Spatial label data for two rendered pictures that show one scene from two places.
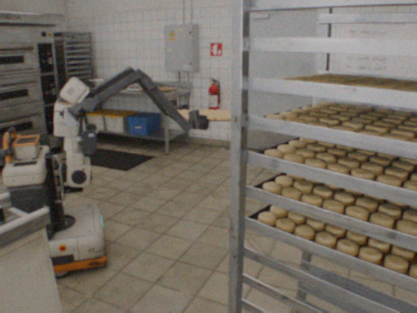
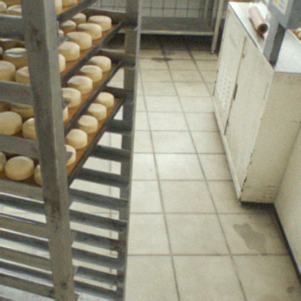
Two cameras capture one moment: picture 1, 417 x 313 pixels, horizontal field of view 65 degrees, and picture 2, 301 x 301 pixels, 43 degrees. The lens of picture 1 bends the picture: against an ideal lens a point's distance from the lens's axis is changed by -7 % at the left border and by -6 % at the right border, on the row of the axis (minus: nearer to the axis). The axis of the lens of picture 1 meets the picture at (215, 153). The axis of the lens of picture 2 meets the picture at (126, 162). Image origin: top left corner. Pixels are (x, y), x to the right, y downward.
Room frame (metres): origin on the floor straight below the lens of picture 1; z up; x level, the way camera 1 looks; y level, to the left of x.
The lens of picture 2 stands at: (1.62, -0.47, 1.47)
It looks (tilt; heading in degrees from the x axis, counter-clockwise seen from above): 35 degrees down; 152
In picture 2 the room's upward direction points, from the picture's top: 3 degrees clockwise
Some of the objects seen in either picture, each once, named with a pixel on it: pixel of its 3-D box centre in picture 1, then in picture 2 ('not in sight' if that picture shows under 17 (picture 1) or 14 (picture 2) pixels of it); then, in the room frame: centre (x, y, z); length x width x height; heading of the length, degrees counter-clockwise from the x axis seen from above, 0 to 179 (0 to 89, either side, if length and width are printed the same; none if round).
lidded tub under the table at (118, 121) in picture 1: (121, 121); not in sight; (5.57, 1.53, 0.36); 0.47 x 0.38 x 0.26; 156
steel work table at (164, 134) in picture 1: (128, 113); not in sight; (5.51, 1.39, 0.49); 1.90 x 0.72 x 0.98; 66
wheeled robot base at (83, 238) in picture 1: (59, 237); not in sight; (2.22, 1.17, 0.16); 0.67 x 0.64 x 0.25; 111
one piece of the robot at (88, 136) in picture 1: (86, 134); not in sight; (2.32, 0.90, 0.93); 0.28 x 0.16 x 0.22; 21
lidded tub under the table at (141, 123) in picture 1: (144, 123); not in sight; (5.39, 1.12, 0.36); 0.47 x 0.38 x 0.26; 158
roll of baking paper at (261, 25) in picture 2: not in sight; (257, 19); (-0.13, 1.27, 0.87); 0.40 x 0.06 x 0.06; 146
